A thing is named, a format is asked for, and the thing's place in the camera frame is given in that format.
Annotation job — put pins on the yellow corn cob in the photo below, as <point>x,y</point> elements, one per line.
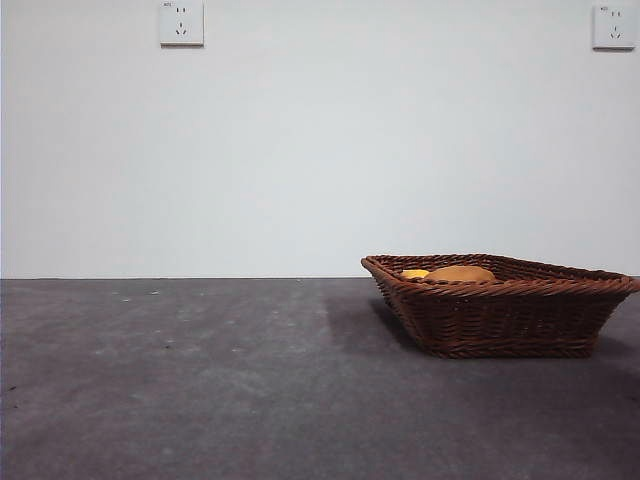
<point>414,274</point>

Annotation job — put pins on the tan brown potato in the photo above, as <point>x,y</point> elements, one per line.
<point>460,274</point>

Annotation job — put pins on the brown woven wicker basket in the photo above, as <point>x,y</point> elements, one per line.
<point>500,320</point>

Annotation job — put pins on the white wall socket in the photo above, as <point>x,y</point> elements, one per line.
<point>610,27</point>
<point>181,25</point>

